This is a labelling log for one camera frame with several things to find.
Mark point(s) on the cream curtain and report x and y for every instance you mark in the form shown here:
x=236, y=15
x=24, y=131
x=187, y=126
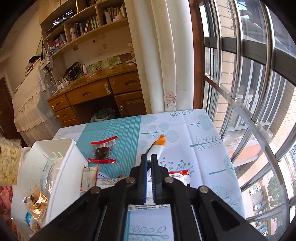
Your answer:
x=162, y=38

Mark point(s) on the plastic bag under desk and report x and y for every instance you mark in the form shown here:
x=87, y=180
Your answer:
x=103, y=115

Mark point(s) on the dark patterned pouch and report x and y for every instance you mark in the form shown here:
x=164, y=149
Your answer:
x=73, y=72

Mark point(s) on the clear packaged bread cake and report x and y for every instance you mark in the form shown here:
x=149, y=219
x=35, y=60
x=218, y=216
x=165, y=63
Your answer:
x=37, y=201

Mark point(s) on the wooden desk with drawers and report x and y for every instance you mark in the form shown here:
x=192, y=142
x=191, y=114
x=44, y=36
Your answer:
x=117, y=87

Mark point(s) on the red and white barcode packet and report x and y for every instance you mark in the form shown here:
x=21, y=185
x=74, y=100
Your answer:
x=182, y=176

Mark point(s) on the small clear snack packet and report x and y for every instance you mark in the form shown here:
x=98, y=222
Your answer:
x=89, y=178

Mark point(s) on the white lace covered furniture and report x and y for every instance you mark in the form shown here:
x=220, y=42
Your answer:
x=33, y=117

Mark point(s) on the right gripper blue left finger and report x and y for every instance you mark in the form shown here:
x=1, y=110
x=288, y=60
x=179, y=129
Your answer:
x=142, y=180

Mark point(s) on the orange and white snack packet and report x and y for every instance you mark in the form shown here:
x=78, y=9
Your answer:
x=156, y=148

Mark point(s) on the wooden bookshelf hutch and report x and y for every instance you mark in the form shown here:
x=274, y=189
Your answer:
x=85, y=31

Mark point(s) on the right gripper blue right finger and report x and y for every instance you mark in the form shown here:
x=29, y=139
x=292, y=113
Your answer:
x=156, y=180

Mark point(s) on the white plastic storage basket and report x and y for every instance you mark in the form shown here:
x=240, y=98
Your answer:
x=66, y=189

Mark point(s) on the metal window guard bars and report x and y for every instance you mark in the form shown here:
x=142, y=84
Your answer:
x=250, y=97

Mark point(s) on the red edged dark candy packet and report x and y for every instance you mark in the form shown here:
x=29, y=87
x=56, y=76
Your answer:
x=102, y=151

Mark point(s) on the leaf print tablecloth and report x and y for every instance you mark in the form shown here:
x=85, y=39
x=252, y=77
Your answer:
x=185, y=142

